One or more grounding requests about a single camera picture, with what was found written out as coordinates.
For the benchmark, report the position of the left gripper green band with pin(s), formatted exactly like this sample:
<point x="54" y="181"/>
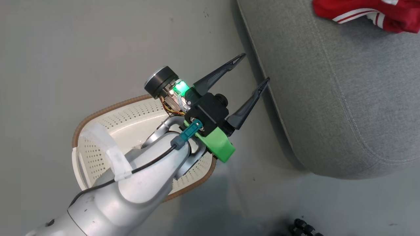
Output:
<point x="218" y="144"/>

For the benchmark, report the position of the red white striped garment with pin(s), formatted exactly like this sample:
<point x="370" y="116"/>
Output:
<point x="347" y="8"/>

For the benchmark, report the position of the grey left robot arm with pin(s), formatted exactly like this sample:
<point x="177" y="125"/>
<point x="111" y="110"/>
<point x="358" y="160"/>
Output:
<point x="131" y="203"/>

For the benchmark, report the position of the white perforated laundry basket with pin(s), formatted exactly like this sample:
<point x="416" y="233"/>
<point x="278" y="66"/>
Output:
<point x="98" y="160"/>

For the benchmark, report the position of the grey fabric sofa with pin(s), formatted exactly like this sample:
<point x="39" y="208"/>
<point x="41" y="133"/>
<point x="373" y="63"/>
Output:
<point x="344" y="98"/>

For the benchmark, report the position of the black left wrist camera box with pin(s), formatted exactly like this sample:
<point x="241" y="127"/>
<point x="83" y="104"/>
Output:
<point x="208" y="109"/>

